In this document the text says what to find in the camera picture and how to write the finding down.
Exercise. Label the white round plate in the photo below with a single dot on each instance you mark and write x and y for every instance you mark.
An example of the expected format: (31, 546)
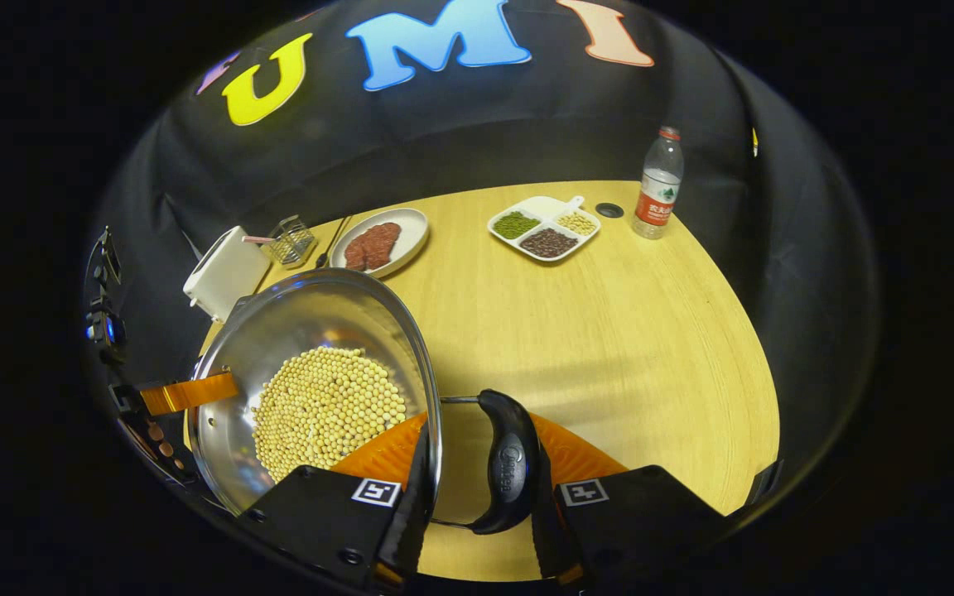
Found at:
(411, 228)

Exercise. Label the pile of yellow soybeans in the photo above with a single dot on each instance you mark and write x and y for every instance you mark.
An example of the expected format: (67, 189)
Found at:
(320, 414)

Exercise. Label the clear plastic water bottle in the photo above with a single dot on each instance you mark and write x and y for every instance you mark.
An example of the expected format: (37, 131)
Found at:
(657, 199)

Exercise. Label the small pale beans heap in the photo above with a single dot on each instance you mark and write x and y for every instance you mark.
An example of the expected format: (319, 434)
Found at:
(576, 223)

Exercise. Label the white divided dish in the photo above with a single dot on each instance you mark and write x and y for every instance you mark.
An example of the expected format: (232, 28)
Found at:
(543, 209)

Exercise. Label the green mung beans heap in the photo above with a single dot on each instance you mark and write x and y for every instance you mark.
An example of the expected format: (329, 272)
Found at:
(516, 225)

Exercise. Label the raw red meat slice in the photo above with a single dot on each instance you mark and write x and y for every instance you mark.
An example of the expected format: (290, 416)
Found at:
(382, 244)
(355, 255)

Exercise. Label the stainless steel pot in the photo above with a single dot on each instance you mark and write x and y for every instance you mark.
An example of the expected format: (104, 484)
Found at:
(311, 323)

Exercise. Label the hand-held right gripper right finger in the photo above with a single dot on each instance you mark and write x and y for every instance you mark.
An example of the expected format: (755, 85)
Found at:
(547, 538)

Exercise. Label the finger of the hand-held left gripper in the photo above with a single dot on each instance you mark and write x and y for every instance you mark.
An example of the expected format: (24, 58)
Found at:
(187, 393)

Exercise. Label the pink stick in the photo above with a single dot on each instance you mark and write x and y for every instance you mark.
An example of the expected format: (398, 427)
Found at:
(257, 240)

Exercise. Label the dark red beans heap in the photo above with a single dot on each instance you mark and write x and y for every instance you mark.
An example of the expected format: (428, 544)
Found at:
(549, 243)

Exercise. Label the white toaster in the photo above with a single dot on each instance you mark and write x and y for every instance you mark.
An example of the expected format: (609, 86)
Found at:
(224, 277)

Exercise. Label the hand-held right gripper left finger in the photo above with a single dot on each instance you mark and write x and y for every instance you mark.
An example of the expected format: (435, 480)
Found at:
(411, 530)

